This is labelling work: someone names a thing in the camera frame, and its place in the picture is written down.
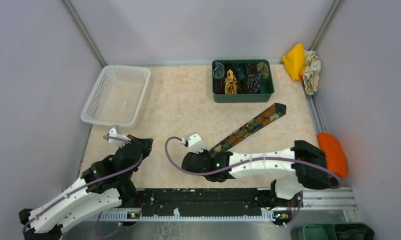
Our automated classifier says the brown green patterned tie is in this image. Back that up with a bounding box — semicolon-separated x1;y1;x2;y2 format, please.
209;102;287;157

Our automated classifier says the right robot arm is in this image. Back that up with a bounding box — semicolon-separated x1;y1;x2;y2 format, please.
181;140;340;206

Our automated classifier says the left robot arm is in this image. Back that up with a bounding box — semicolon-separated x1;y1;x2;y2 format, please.
18;134;154;240

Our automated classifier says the white plastic basket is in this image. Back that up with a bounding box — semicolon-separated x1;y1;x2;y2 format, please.
80;65;151;128

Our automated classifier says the yellow rolled tie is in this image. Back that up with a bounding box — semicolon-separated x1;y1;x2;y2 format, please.
224;69;238;95

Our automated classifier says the red dark rolled tie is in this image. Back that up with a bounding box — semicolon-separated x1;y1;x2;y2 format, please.
213;79;225;95

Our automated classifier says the green compartment tray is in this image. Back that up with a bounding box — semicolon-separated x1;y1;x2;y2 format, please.
211;59;275;103

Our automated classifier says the grey rolled tie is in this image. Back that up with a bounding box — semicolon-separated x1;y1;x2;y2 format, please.
212;61;225;79

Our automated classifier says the blue patterned rolled tie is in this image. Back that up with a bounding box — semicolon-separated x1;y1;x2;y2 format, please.
247;74;261;94

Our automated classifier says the olive rolled tie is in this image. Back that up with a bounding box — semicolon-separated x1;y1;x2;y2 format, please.
256;62;270;79

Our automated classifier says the orange cloth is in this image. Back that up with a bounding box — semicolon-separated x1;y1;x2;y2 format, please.
316;132;348;179

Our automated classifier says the yellow cloth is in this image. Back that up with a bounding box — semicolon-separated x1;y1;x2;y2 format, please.
282;43;305;82

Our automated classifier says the cream patterned cloth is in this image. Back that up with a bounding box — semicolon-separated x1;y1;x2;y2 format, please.
302;49;322;96

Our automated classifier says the green bin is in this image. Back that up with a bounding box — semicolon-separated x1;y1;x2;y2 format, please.
297;222;376;240

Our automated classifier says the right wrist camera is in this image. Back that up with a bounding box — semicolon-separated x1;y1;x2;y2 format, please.
180;132;208;154

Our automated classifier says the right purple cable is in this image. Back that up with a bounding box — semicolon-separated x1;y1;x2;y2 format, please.
164;136;343;228

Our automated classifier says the purple cable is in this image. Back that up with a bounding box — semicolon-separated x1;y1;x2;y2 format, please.
21;135;145;239
164;136;343;228

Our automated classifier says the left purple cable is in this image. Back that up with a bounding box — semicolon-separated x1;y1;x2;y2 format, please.
21;135;145;239

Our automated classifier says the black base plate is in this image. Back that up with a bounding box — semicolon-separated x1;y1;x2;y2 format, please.
123;188;301;217

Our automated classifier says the aluminium frame rail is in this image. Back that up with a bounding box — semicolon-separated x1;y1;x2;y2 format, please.
100;187;357;223

